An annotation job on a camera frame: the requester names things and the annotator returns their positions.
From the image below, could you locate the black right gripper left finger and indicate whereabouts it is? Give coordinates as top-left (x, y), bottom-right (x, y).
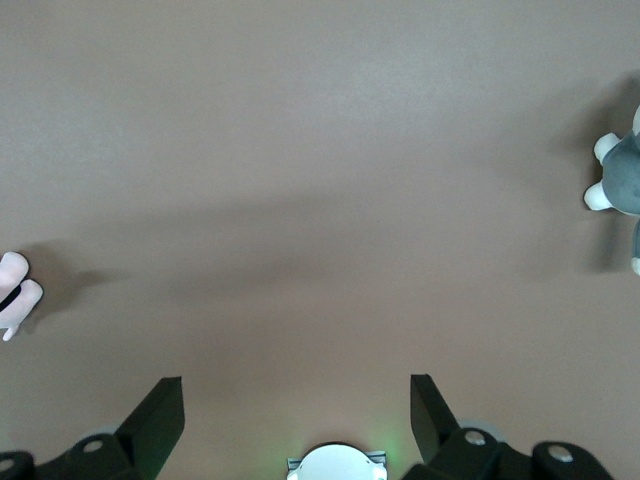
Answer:
top-left (0, 376), bottom-right (187, 480)

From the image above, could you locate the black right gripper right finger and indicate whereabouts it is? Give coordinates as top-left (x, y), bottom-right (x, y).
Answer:
top-left (402, 373), bottom-right (614, 480)

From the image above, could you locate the pale pink plush dog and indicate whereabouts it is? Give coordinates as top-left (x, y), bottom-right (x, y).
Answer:
top-left (0, 251), bottom-right (44, 343)

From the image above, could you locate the grey white husky plush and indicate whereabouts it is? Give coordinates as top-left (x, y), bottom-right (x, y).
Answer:
top-left (583, 104), bottom-right (640, 276)

